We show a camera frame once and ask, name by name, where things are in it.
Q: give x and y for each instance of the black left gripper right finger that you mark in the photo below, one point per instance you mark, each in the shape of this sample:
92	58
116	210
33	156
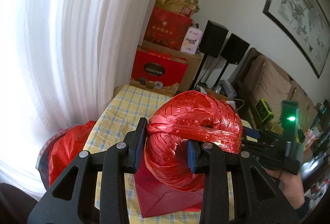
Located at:
236	188

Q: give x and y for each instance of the red collection gift box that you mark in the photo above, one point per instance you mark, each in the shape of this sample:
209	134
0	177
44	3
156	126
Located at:
157	72

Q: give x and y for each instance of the yellow blue checked tablecloth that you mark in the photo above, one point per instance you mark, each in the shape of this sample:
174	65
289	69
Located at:
120	117

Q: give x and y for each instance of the black speaker on stand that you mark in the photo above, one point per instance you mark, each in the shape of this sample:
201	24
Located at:
210	45
233	52

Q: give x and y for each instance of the green black portable device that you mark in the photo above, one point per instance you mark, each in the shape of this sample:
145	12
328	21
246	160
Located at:
264	111

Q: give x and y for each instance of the brown sofa cushion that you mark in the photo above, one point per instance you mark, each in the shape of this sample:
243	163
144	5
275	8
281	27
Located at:
263	80

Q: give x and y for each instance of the person right hand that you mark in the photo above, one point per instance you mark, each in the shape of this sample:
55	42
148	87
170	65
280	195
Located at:
292	186

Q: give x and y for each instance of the red raffia string ball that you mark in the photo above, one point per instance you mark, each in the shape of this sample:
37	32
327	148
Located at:
188	116

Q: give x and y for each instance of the crumpled gold paper bag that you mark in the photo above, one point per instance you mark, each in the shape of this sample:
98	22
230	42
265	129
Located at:
182	7

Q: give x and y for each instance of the white sheer curtain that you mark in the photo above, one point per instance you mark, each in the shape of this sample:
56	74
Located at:
60	63

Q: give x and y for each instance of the white pink small box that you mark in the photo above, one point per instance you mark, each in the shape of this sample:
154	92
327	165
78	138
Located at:
191	40

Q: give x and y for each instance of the brown cardboard box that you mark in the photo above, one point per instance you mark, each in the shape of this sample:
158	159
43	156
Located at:
193	62

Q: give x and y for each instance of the brown sofa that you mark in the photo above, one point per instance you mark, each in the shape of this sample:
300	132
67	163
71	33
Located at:
307	113

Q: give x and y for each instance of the framed ink tree painting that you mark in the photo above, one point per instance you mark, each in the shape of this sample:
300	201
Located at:
305	22

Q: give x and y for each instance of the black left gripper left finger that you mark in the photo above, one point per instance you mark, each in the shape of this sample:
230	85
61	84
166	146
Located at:
91	189

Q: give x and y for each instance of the red plastic bag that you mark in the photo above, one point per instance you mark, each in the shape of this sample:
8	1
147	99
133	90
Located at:
66	149

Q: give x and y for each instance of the dark red gift box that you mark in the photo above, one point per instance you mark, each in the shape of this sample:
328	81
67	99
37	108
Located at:
166	28

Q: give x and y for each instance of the open box with papers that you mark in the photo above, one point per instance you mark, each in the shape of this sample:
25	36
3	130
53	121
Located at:
223	91

